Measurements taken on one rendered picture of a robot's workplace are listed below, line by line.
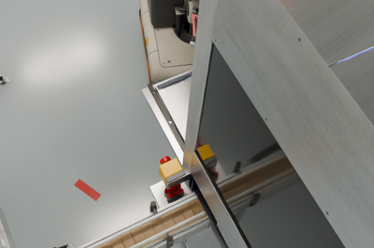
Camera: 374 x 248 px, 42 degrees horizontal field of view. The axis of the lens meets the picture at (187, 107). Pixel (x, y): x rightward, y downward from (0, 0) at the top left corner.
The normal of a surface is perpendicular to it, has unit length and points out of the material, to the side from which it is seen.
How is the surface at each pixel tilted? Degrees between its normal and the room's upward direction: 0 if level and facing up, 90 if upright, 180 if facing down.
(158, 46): 0
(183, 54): 0
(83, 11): 0
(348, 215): 90
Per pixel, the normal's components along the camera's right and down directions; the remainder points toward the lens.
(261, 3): -0.89, 0.38
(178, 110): 0.05, -0.48
